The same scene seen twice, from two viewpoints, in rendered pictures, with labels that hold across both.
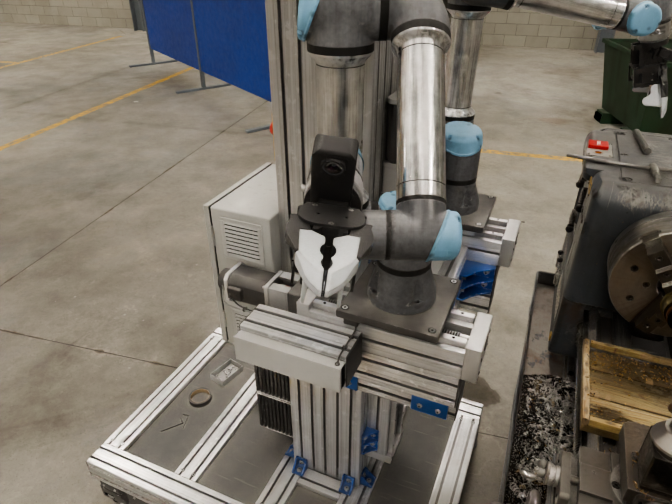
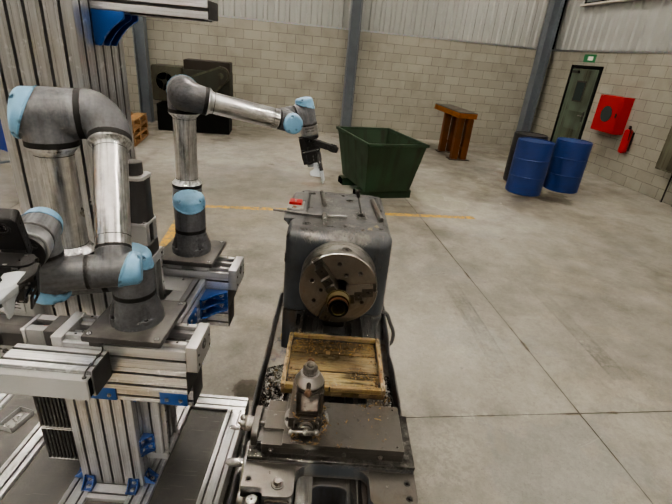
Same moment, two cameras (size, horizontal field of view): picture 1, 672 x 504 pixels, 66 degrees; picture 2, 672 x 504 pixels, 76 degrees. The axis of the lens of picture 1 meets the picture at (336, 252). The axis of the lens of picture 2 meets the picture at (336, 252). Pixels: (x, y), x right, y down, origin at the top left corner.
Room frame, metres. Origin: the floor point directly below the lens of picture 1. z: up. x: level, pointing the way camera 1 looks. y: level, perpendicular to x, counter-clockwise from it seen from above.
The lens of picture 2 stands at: (-0.27, -0.22, 1.94)
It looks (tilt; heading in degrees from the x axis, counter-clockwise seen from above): 25 degrees down; 335
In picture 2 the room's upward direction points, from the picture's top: 5 degrees clockwise
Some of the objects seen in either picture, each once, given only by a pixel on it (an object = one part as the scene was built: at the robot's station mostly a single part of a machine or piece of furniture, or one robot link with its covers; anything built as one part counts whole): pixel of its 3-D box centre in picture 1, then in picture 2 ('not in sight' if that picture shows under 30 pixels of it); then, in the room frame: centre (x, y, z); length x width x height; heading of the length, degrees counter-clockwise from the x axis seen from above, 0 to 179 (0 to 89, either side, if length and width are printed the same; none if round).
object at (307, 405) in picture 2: (669, 460); (310, 393); (0.58, -0.58, 1.07); 0.07 x 0.07 x 0.10; 67
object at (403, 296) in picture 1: (402, 275); (136, 303); (0.94, -0.15, 1.21); 0.15 x 0.15 x 0.10
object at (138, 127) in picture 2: not in sight; (118, 127); (9.26, 0.29, 0.22); 1.25 x 0.86 x 0.44; 167
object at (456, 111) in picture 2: not in sight; (451, 130); (8.14, -6.67, 0.50); 1.61 x 0.44 x 1.00; 164
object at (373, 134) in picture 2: (661, 92); (376, 163); (5.58, -3.43, 0.43); 1.34 x 0.94 x 0.85; 176
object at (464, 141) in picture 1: (458, 149); (189, 209); (1.40, -0.35, 1.33); 0.13 x 0.12 x 0.14; 178
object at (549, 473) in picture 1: (539, 470); (241, 422); (0.65, -0.40, 0.95); 0.07 x 0.04 x 0.04; 67
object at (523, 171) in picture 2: not in sight; (529, 166); (5.17, -6.15, 0.44); 0.59 x 0.59 x 0.88
